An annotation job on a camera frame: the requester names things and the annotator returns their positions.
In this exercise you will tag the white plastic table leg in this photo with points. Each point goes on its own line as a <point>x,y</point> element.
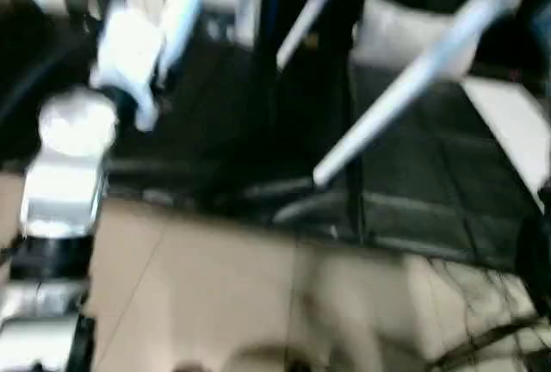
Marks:
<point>409,79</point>
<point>185,10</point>
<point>314,10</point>

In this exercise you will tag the grey cushion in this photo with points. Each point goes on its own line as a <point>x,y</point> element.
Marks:
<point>387,32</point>

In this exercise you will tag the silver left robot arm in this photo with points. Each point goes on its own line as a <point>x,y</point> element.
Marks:
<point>64,174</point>

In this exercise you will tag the black table mat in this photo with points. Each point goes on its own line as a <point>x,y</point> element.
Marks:
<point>258,131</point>

